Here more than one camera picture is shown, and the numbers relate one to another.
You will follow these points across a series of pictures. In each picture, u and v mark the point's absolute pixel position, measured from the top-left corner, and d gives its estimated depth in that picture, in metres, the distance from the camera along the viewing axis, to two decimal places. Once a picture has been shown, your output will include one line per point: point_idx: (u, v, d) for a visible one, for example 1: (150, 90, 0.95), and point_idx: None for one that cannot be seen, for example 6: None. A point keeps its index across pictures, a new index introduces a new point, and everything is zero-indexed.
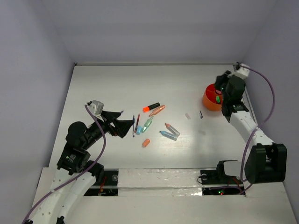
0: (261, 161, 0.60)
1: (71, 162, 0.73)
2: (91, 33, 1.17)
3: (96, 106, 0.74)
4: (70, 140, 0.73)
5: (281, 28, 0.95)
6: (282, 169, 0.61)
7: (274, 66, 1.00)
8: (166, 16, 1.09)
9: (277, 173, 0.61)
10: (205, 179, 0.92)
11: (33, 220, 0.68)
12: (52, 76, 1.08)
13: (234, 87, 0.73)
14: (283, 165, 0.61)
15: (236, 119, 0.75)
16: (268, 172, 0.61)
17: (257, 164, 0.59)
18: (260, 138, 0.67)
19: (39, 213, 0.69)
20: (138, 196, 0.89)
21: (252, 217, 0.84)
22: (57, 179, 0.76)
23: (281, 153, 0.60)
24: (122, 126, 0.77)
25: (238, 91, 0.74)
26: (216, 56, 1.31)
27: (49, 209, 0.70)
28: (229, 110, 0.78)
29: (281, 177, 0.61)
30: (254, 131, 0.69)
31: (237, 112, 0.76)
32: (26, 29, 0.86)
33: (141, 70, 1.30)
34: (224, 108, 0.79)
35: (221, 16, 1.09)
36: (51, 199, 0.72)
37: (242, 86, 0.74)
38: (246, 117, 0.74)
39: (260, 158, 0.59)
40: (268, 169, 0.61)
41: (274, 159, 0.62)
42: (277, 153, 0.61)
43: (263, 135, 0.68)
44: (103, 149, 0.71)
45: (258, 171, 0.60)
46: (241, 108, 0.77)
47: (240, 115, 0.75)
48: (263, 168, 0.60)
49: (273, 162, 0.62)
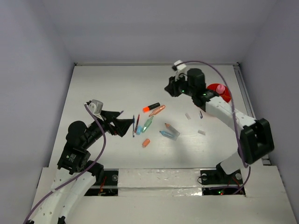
0: (252, 142, 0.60)
1: (71, 161, 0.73)
2: (91, 33, 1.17)
3: (95, 105, 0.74)
4: (70, 140, 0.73)
5: (281, 27, 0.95)
6: (271, 140, 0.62)
7: (274, 66, 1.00)
8: (166, 16, 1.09)
9: (267, 146, 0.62)
10: (204, 179, 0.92)
11: (34, 220, 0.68)
12: (52, 76, 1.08)
13: (195, 76, 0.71)
14: (270, 136, 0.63)
15: (212, 108, 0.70)
16: (260, 148, 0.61)
17: (250, 144, 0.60)
18: (243, 119, 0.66)
19: (40, 213, 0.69)
20: (138, 196, 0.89)
21: (252, 217, 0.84)
22: (58, 179, 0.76)
23: (265, 127, 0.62)
24: (121, 125, 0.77)
25: (200, 80, 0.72)
26: (216, 57, 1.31)
27: (50, 209, 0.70)
28: (202, 100, 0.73)
29: (271, 147, 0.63)
30: (235, 115, 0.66)
31: (210, 100, 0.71)
32: (26, 28, 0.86)
33: (141, 70, 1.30)
34: (196, 101, 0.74)
35: (221, 16, 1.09)
36: (52, 199, 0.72)
37: (201, 73, 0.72)
38: (221, 103, 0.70)
39: (251, 138, 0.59)
40: (259, 144, 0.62)
41: (261, 133, 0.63)
42: (262, 127, 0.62)
43: (244, 115, 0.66)
44: (103, 148, 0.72)
45: (253, 152, 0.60)
46: (211, 94, 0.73)
47: (215, 102, 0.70)
48: (256, 146, 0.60)
49: (260, 136, 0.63)
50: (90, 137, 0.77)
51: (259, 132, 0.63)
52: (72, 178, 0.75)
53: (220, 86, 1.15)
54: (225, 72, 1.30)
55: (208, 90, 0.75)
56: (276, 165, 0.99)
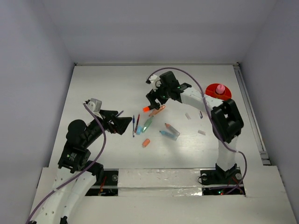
0: (223, 121, 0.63)
1: (72, 160, 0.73)
2: (91, 32, 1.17)
3: (94, 103, 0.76)
4: (69, 138, 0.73)
5: (281, 28, 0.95)
6: (240, 117, 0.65)
7: (274, 66, 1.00)
8: (166, 16, 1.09)
9: (238, 123, 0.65)
10: (204, 179, 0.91)
11: (37, 220, 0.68)
12: (52, 76, 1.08)
13: (164, 75, 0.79)
14: (239, 115, 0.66)
15: (187, 98, 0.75)
16: (232, 125, 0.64)
17: (220, 123, 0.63)
18: (212, 102, 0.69)
19: (43, 213, 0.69)
20: (138, 196, 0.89)
21: (252, 217, 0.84)
22: (59, 178, 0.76)
23: (232, 106, 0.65)
24: (120, 123, 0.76)
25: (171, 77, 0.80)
26: (216, 57, 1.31)
27: (53, 209, 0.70)
28: (177, 93, 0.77)
29: (242, 124, 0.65)
30: (205, 99, 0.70)
31: (183, 91, 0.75)
32: (26, 28, 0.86)
33: (141, 70, 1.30)
34: (173, 94, 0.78)
35: (221, 16, 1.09)
36: (54, 198, 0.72)
37: (170, 73, 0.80)
38: (194, 92, 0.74)
39: (219, 116, 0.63)
40: (231, 122, 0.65)
41: (230, 112, 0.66)
42: (229, 107, 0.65)
43: (213, 99, 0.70)
44: (103, 146, 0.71)
45: (225, 130, 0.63)
46: (186, 86, 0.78)
47: (188, 92, 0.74)
48: (226, 123, 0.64)
49: (231, 115, 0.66)
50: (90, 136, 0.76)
51: (228, 111, 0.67)
52: (73, 177, 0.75)
53: (220, 86, 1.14)
54: (225, 72, 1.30)
55: (182, 83, 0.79)
56: (276, 165, 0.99)
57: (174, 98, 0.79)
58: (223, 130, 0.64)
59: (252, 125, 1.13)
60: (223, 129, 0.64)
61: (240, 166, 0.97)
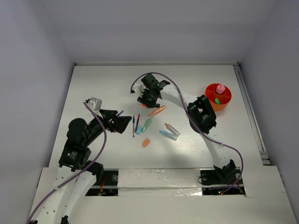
0: (197, 115, 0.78)
1: (73, 158, 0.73)
2: (91, 33, 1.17)
3: (94, 102, 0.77)
4: (70, 136, 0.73)
5: (281, 28, 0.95)
6: (212, 110, 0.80)
7: (274, 66, 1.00)
8: (166, 15, 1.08)
9: (211, 115, 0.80)
10: (204, 179, 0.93)
11: (38, 220, 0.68)
12: (52, 76, 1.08)
13: (144, 79, 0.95)
14: (211, 108, 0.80)
15: (166, 94, 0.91)
16: (205, 118, 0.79)
17: (195, 117, 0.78)
18: (188, 98, 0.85)
19: (44, 212, 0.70)
20: (138, 196, 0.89)
21: (252, 216, 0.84)
22: (60, 177, 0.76)
23: (205, 102, 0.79)
24: (120, 122, 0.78)
25: (151, 78, 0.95)
26: (216, 57, 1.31)
27: (53, 207, 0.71)
28: (157, 90, 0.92)
29: (214, 116, 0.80)
30: (181, 96, 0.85)
31: (163, 88, 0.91)
32: (26, 28, 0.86)
33: (141, 70, 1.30)
34: (153, 92, 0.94)
35: (221, 16, 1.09)
36: (55, 196, 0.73)
37: (149, 75, 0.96)
38: (172, 89, 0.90)
39: (195, 111, 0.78)
40: (204, 116, 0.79)
41: (204, 107, 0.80)
42: (202, 102, 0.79)
43: (189, 95, 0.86)
44: (103, 146, 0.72)
45: (200, 123, 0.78)
46: (164, 83, 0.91)
47: (167, 89, 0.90)
48: (200, 117, 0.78)
49: (205, 110, 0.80)
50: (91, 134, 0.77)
51: (202, 106, 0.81)
52: (74, 176, 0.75)
53: (220, 86, 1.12)
54: (225, 72, 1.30)
55: (161, 81, 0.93)
56: (276, 165, 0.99)
57: (155, 94, 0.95)
58: (198, 123, 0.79)
59: (252, 125, 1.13)
60: (198, 122, 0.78)
61: (239, 166, 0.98)
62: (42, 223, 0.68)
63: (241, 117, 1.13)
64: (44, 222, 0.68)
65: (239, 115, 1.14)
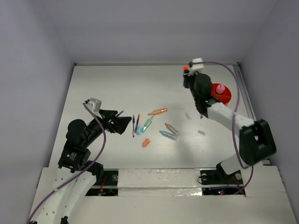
0: (252, 143, 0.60)
1: (72, 159, 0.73)
2: (91, 33, 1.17)
3: (94, 103, 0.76)
4: (70, 137, 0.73)
5: (281, 27, 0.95)
6: (273, 141, 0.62)
7: (274, 66, 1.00)
8: (166, 15, 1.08)
9: (270, 147, 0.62)
10: (204, 179, 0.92)
11: (38, 221, 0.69)
12: (52, 76, 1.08)
13: (200, 84, 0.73)
14: (272, 138, 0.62)
15: (214, 113, 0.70)
16: (262, 149, 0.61)
17: (250, 144, 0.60)
18: (242, 121, 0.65)
19: (43, 213, 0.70)
20: (138, 196, 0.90)
21: (252, 216, 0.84)
22: (59, 178, 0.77)
23: (265, 128, 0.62)
24: (120, 122, 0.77)
25: (208, 88, 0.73)
26: (216, 57, 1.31)
27: (53, 208, 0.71)
28: (204, 107, 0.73)
29: (274, 149, 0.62)
30: (234, 116, 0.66)
31: (211, 106, 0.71)
32: (26, 28, 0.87)
33: (141, 70, 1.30)
34: (200, 107, 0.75)
35: (221, 16, 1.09)
36: (54, 197, 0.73)
37: (208, 82, 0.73)
38: (223, 108, 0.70)
39: (250, 137, 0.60)
40: (260, 145, 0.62)
41: (262, 134, 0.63)
42: (261, 127, 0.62)
43: (243, 116, 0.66)
44: (103, 146, 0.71)
45: (254, 153, 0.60)
46: (215, 101, 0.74)
47: (216, 107, 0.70)
48: (256, 146, 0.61)
49: (262, 138, 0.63)
50: (90, 135, 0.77)
51: (259, 133, 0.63)
52: (73, 177, 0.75)
53: (220, 86, 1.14)
54: (225, 72, 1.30)
55: (212, 97, 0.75)
56: (276, 165, 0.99)
57: (200, 110, 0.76)
58: (252, 153, 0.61)
59: None
60: (252, 151, 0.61)
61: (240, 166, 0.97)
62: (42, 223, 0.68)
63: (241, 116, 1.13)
64: (44, 222, 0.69)
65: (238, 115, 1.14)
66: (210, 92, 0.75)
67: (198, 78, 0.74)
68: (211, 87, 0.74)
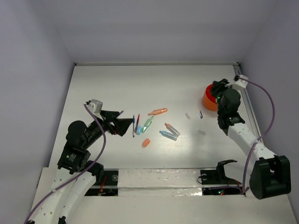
0: (266, 176, 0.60)
1: (71, 161, 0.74)
2: (91, 33, 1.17)
3: (95, 105, 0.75)
4: (70, 139, 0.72)
5: (281, 28, 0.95)
6: (288, 181, 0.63)
7: (274, 66, 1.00)
8: (166, 16, 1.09)
9: (283, 186, 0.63)
10: (204, 179, 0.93)
11: (35, 221, 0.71)
12: (52, 76, 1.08)
13: (230, 101, 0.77)
14: (288, 177, 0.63)
15: (235, 133, 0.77)
16: (274, 186, 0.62)
17: (263, 178, 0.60)
18: (262, 151, 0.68)
19: (41, 213, 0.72)
20: (138, 196, 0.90)
21: (252, 216, 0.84)
22: (58, 179, 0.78)
23: (284, 166, 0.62)
24: (121, 124, 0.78)
25: (234, 106, 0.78)
26: (216, 57, 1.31)
27: (51, 209, 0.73)
28: (226, 124, 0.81)
29: (288, 189, 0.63)
30: (255, 144, 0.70)
31: (234, 124, 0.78)
32: (26, 28, 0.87)
33: (141, 70, 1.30)
34: (222, 122, 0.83)
35: (221, 16, 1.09)
36: (52, 198, 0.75)
37: (237, 101, 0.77)
38: (245, 130, 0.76)
39: (265, 171, 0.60)
40: (274, 182, 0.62)
41: (279, 171, 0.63)
42: (281, 164, 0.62)
43: (264, 147, 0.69)
44: (103, 148, 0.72)
45: (265, 187, 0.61)
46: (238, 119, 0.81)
47: (238, 128, 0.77)
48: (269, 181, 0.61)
49: (277, 174, 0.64)
50: (91, 136, 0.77)
51: (277, 168, 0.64)
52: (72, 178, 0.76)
53: None
54: (225, 72, 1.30)
55: (236, 115, 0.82)
56: None
57: (221, 125, 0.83)
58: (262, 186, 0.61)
59: (252, 125, 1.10)
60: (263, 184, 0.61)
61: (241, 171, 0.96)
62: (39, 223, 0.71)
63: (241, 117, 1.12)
64: (41, 222, 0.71)
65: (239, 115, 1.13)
66: (236, 109, 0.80)
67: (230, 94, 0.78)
68: (239, 105, 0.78)
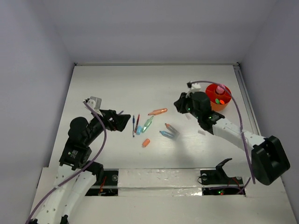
0: (266, 160, 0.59)
1: (73, 157, 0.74)
2: (91, 33, 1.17)
3: (94, 101, 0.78)
4: (71, 135, 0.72)
5: (281, 28, 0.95)
6: (286, 157, 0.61)
7: (274, 66, 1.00)
8: (166, 16, 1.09)
9: (285, 164, 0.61)
10: (204, 179, 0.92)
11: (38, 219, 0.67)
12: (52, 76, 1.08)
13: (200, 101, 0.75)
14: (283, 153, 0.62)
15: (220, 130, 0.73)
16: (276, 166, 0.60)
17: (263, 163, 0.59)
18: (252, 138, 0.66)
19: (44, 211, 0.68)
20: (138, 196, 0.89)
21: (252, 216, 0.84)
22: (60, 176, 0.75)
23: (277, 145, 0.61)
24: (120, 120, 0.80)
25: (206, 104, 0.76)
26: (216, 57, 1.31)
27: (54, 206, 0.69)
28: (209, 124, 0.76)
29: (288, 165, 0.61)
30: (243, 134, 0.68)
31: (216, 122, 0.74)
32: (26, 28, 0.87)
33: (141, 70, 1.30)
34: (204, 125, 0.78)
35: (221, 16, 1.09)
36: (55, 195, 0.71)
37: (205, 98, 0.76)
38: (228, 123, 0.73)
39: (263, 155, 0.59)
40: (274, 163, 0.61)
41: (274, 151, 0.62)
42: (273, 145, 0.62)
43: (252, 135, 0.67)
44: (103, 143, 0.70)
45: (268, 171, 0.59)
46: (217, 116, 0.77)
47: (221, 124, 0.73)
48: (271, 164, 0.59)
49: (274, 154, 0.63)
50: (92, 132, 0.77)
51: (271, 150, 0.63)
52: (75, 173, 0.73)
53: (220, 86, 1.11)
54: (225, 72, 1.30)
55: (214, 114, 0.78)
56: None
57: (205, 128, 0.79)
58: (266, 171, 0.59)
59: (252, 125, 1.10)
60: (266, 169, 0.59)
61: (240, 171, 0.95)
62: (42, 221, 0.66)
63: (242, 117, 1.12)
64: (44, 220, 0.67)
65: (239, 115, 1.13)
66: (210, 107, 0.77)
67: (197, 96, 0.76)
68: (210, 101, 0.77)
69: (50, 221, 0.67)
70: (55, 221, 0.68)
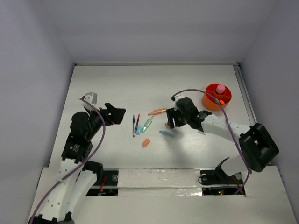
0: (254, 149, 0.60)
1: (75, 151, 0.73)
2: (91, 33, 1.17)
3: (90, 96, 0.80)
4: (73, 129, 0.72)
5: (281, 28, 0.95)
6: (272, 142, 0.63)
7: (274, 66, 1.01)
8: (166, 16, 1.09)
9: (272, 148, 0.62)
10: (204, 179, 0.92)
11: (43, 213, 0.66)
12: (52, 76, 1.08)
13: (182, 103, 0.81)
14: (269, 138, 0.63)
15: (209, 126, 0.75)
16: (265, 152, 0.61)
17: (252, 151, 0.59)
18: (238, 128, 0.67)
19: (48, 205, 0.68)
20: (138, 196, 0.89)
21: (252, 216, 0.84)
22: (63, 170, 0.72)
23: (262, 131, 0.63)
24: (117, 112, 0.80)
25: (190, 104, 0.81)
26: (216, 57, 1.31)
27: (59, 200, 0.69)
28: (198, 122, 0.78)
29: (276, 149, 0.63)
30: (230, 125, 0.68)
31: (204, 119, 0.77)
32: (27, 28, 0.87)
33: (141, 70, 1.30)
34: (194, 124, 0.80)
35: (221, 16, 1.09)
36: (59, 189, 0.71)
37: (188, 99, 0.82)
38: (215, 119, 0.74)
39: (251, 144, 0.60)
40: (262, 149, 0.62)
41: (261, 138, 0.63)
42: (259, 132, 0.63)
43: (238, 124, 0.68)
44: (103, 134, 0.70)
45: (259, 158, 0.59)
46: (205, 113, 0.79)
47: (209, 120, 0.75)
48: (259, 151, 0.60)
49: (261, 141, 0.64)
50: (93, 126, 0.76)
51: (258, 136, 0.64)
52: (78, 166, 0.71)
53: (220, 86, 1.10)
54: (225, 72, 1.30)
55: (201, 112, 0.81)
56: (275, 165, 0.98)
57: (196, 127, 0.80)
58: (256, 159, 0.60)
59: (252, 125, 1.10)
60: (256, 157, 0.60)
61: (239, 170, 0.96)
62: (48, 214, 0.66)
63: (241, 117, 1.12)
64: (49, 213, 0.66)
65: (239, 115, 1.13)
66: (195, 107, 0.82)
67: (179, 100, 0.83)
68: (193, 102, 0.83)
69: (55, 215, 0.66)
70: (60, 215, 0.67)
